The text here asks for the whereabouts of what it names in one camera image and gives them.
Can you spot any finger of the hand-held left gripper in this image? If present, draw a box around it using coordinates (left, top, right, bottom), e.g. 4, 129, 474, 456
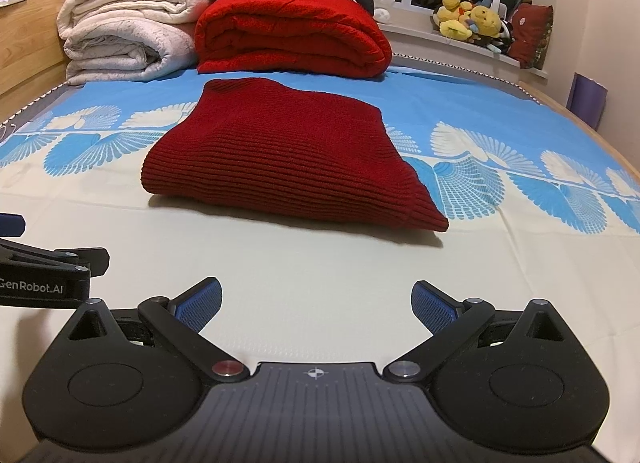
0, 237, 110, 278
0, 213, 26, 237

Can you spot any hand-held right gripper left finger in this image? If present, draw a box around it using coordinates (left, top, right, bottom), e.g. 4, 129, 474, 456
69, 277, 249, 385

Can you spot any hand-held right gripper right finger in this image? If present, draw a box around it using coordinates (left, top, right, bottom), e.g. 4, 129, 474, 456
382, 280, 569, 385

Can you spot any dark red knitted cardigan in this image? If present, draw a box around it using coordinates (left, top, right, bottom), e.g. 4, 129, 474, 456
141, 77, 449, 233

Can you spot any blue fan-printed bed sheet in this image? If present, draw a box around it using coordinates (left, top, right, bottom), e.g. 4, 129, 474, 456
0, 66, 640, 394

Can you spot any cream folded blanket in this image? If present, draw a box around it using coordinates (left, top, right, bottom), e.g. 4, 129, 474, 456
56, 0, 214, 40

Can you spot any yellow plush toy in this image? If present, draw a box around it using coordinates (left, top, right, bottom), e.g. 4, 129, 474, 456
439, 0, 474, 20
471, 5, 504, 35
439, 18, 474, 42

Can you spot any bright red folded blanket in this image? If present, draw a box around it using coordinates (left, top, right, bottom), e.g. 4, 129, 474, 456
194, 0, 394, 78

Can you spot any dark red cushion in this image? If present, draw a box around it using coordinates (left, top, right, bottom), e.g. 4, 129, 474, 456
509, 3, 555, 69

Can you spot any white plush toy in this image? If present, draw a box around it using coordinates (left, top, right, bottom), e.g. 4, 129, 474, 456
372, 0, 397, 24

